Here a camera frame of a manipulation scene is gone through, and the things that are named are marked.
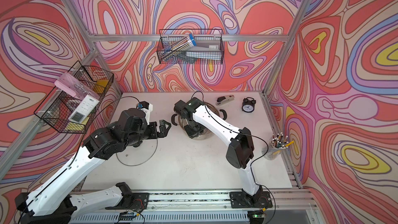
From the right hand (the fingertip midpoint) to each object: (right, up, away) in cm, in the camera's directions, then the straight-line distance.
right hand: (199, 137), depth 80 cm
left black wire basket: (-62, +16, -8) cm, 65 cm away
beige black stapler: (+18, +21, +32) cm, 42 cm away
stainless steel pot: (-14, +8, +11) cm, 19 cm away
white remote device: (-52, +15, -11) cm, 55 cm away
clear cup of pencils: (+39, -8, +3) cm, 40 cm away
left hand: (-15, +8, -14) cm, 22 cm away
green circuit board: (-35, -36, -8) cm, 50 cm away
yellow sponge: (-51, +27, -1) cm, 58 cm away
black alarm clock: (+33, +17, +25) cm, 45 cm away
